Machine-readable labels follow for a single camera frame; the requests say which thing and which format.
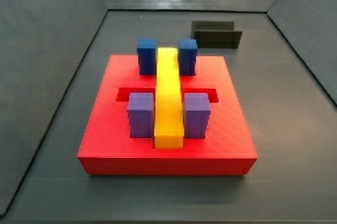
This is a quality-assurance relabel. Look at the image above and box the red base board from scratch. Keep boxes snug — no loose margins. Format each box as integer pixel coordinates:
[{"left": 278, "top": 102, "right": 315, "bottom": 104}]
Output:
[{"left": 77, "top": 55, "right": 257, "bottom": 176}]

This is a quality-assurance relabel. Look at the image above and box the black angle fixture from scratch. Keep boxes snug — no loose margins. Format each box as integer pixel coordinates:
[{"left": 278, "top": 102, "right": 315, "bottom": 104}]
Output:
[{"left": 190, "top": 21, "right": 242, "bottom": 49}]

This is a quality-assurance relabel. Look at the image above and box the yellow long bar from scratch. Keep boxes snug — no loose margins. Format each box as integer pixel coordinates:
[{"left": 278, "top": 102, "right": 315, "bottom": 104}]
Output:
[{"left": 154, "top": 47, "right": 183, "bottom": 149}]

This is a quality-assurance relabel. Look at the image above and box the purple left front post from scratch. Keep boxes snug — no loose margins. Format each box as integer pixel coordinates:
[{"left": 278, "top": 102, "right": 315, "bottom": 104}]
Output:
[{"left": 127, "top": 93, "right": 154, "bottom": 138}]

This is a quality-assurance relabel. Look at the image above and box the purple post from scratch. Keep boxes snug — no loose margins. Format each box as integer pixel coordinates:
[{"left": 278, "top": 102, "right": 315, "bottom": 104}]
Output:
[
  {"left": 127, "top": 93, "right": 154, "bottom": 138},
  {"left": 183, "top": 93, "right": 210, "bottom": 138}
]

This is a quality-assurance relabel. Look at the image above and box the purple right front post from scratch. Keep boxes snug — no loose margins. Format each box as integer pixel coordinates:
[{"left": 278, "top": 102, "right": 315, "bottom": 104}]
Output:
[{"left": 183, "top": 93, "right": 210, "bottom": 138}]

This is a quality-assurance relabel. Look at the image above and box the blue right rear post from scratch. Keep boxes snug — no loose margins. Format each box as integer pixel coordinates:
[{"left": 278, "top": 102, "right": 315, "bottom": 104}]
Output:
[{"left": 177, "top": 39, "right": 197, "bottom": 76}]

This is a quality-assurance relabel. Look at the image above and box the blue post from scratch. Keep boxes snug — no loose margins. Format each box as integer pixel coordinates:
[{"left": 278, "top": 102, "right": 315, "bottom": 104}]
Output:
[
  {"left": 137, "top": 38, "right": 157, "bottom": 75},
  {"left": 177, "top": 39, "right": 197, "bottom": 76}
]

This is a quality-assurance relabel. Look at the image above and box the blue left rear post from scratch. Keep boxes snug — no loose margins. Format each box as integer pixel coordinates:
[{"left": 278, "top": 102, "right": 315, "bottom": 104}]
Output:
[{"left": 137, "top": 38, "right": 157, "bottom": 75}]

